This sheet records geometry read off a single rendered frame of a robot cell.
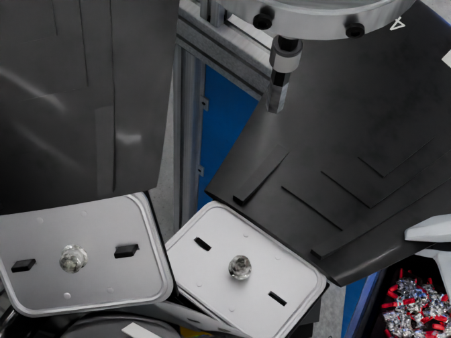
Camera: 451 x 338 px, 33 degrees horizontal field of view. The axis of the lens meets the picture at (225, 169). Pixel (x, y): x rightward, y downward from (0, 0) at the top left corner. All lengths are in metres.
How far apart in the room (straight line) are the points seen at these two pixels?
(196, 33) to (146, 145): 0.65
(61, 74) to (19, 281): 0.12
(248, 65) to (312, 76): 0.44
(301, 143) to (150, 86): 0.18
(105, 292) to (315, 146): 0.18
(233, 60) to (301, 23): 0.78
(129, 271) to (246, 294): 0.09
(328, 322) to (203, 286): 0.24
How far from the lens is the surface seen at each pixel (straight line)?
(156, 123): 0.35
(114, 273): 0.39
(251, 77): 0.98
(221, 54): 0.99
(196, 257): 0.46
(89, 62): 0.35
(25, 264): 0.40
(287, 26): 0.20
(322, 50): 0.55
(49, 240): 0.39
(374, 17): 0.21
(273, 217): 0.47
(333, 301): 0.66
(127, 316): 0.40
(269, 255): 0.46
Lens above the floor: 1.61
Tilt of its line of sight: 61 degrees down
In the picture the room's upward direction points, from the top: 7 degrees clockwise
